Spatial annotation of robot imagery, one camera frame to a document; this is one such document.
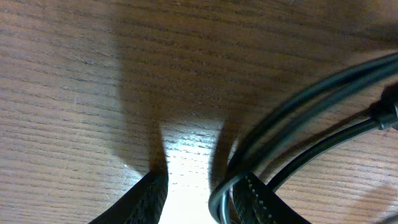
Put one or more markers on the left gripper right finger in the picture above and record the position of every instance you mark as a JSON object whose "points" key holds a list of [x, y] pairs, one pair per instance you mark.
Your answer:
{"points": [[257, 203]]}

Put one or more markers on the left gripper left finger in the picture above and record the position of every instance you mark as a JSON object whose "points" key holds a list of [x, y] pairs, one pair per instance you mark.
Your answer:
{"points": [[142, 204]]}

